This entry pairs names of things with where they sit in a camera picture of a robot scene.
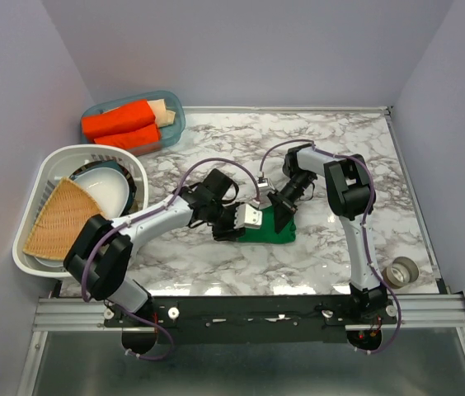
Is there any white plastic basket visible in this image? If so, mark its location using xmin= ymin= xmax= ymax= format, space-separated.
xmin=12 ymin=144 xmax=148 ymax=280

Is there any purple cable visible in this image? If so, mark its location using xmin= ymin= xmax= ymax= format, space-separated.
xmin=259 ymin=139 xmax=402 ymax=356
xmin=80 ymin=158 xmax=263 ymax=362

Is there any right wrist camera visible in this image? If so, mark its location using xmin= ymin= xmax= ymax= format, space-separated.
xmin=257 ymin=177 xmax=274 ymax=196

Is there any wicker fan-shaped tray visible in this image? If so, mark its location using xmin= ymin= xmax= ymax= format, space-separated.
xmin=22 ymin=177 xmax=104 ymax=262

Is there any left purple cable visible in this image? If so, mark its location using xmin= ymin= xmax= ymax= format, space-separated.
xmin=80 ymin=158 xmax=263 ymax=362

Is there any rolled beige t-shirt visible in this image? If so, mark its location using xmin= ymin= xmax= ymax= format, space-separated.
xmin=148 ymin=99 xmax=176 ymax=128

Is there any black mounting base plate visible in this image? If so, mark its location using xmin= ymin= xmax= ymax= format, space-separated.
xmin=105 ymin=295 xmax=397 ymax=349

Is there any lower rolled orange t-shirt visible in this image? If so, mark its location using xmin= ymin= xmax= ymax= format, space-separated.
xmin=94 ymin=124 xmax=161 ymax=150

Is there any blue plastic bin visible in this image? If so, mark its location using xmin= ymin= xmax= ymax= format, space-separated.
xmin=81 ymin=91 xmax=186 ymax=156

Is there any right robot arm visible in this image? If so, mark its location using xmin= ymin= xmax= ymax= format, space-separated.
xmin=268 ymin=143 xmax=388 ymax=323

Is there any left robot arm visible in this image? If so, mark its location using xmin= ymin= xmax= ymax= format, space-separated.
xmin=63 ymin=169 xmax=252 ymax=326

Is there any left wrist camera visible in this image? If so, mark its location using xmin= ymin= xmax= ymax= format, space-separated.
xmin=234 ymin=203 xmax=263 ymax=229

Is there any rolled orange t-shirt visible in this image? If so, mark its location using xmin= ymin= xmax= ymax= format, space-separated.
xmin=94 ymin=124 xmax=161 ymax=150
xmin=81 ymin=100 xmax=156 ymax=140

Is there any small metal cup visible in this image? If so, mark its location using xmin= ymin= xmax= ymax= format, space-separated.
xmin=383 ymin=257 xmax=420 ymax=289

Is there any green t-shirt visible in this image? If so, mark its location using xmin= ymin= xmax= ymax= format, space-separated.
xmin=237 ymin=206 xmax=296 ymax=244

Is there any upper rolled orange t-shirt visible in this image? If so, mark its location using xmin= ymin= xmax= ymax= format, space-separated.
xmin=81 ymin=100 xmax=156 ymax=140

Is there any dark teal plate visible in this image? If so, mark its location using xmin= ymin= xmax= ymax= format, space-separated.
xmin=69 ymin=160 xmax=137 ymax=216

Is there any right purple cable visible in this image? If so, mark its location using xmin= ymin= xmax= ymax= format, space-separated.
xmin=259 ymin=139 xmax=402 ymax=356

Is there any white bowl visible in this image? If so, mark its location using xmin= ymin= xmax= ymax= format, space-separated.
xmin=72 ymin=167 xmax=130 ymax=219

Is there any aluminium rail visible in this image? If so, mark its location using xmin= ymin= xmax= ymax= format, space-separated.
xmin=33 ymin=294 xmax=465 ymax=332

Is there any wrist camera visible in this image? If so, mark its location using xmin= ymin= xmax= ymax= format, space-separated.
xmin=234 ymin=203 xmax=263 ymax=229
xmin=257 ymin=177 xmax=274 ymax=196

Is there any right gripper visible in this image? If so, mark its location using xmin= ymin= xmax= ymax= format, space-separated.
xmin=267 ymin=170 xmax=316 ymax=233

